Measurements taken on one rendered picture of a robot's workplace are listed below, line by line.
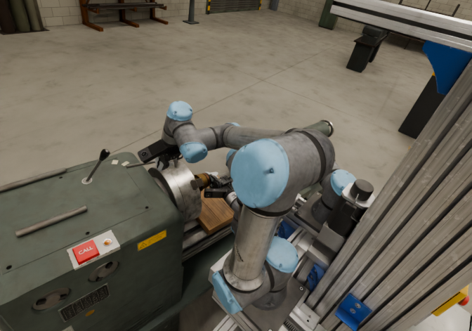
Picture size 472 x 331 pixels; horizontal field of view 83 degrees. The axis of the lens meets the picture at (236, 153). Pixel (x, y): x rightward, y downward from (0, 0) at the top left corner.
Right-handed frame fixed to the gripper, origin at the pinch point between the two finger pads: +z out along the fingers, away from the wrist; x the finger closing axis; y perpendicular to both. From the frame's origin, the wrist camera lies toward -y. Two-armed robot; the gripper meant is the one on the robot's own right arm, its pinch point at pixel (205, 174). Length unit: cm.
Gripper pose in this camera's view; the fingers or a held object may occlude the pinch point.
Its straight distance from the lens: 147.0
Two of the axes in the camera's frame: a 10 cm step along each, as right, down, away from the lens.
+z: -6.2, -5.5, 5.6
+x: 1.7, -7.9, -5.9
